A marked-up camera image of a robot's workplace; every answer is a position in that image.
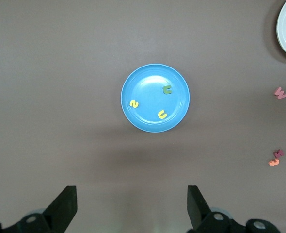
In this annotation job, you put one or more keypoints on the orange foam curled letter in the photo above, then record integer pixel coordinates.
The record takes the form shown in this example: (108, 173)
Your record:
(273, 162)

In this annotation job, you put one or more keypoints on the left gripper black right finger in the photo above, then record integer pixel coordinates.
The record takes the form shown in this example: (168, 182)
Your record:
(197, 208)

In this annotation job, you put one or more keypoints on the brown table cover mat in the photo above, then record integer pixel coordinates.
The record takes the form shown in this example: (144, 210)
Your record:
(60, 72)

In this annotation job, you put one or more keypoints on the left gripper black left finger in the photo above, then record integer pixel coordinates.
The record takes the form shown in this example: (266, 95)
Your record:
(63, 208)

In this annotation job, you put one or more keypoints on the yellow foam letter u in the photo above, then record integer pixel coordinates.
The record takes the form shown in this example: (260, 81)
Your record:
(160, 116)

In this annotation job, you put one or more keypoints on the pink foam letter W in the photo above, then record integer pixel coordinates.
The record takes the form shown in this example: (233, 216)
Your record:
(280, 94)

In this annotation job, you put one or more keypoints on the green foam letter u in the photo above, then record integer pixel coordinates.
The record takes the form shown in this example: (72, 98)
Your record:
(167, 92)

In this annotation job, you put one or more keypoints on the yellow foam digit 2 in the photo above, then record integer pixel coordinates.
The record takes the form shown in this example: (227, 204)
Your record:
(133, 103)

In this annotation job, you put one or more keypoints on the dark red foam letter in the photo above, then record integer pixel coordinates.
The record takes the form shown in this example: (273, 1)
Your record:
(278, 154)

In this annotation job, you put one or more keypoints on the blue plate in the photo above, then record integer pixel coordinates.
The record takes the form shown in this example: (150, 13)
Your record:
(152, 102)

